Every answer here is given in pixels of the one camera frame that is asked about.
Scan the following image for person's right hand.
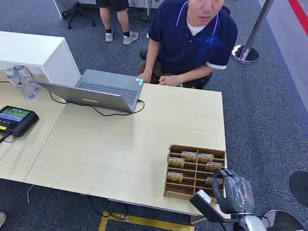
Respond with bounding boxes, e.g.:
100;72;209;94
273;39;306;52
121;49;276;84
137;71;152;85

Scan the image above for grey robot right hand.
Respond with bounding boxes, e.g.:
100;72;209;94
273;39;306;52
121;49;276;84
211;169;255;215

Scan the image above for person's left hand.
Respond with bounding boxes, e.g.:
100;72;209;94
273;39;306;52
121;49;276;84
159;75;181;87

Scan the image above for seated person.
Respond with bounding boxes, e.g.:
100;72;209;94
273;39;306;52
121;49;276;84
137;0;239;90

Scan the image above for standing person in shorts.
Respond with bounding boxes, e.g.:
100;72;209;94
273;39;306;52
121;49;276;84
96;0;140;46

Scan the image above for wooden card holder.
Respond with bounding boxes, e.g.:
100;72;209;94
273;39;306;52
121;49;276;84
164;144;226;202

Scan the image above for grey laptop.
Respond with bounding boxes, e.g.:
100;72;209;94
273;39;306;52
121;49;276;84
34;69;145;114

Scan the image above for silver rimmed round base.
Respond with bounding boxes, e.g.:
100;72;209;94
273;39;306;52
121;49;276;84
260;209;306;231

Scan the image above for black round base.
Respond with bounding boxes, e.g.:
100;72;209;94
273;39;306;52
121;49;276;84
288;171;308;208

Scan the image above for black office chair base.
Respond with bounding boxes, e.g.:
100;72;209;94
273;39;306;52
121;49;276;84
61;0;97;30

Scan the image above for yellow floor tape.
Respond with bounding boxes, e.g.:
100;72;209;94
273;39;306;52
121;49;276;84
98;211;195;231

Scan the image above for white cabinet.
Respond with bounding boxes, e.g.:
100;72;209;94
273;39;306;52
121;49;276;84
0;31;82;87

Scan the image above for clear water bottle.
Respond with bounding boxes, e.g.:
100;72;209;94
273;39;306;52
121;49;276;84
14;65;42;93
5;67;37;100

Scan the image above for black controller with screen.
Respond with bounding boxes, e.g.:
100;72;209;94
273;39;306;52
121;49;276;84
0;105;39;138

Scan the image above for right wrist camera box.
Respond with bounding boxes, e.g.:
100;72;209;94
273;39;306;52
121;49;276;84
189;190;241;224

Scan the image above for black laptop cable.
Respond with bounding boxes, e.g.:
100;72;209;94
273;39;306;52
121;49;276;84
48;90;145;117

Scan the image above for chrome stanchion post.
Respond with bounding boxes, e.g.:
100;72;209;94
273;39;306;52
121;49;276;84
231;0;275;65

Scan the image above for black cable under desk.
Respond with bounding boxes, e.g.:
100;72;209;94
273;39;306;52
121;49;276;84
87;195;128;221

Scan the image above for white floor cable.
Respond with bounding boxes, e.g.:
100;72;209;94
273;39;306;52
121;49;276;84
27;184;37;204

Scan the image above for black controller cable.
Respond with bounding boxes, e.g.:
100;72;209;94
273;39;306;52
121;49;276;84
0;131;11;144

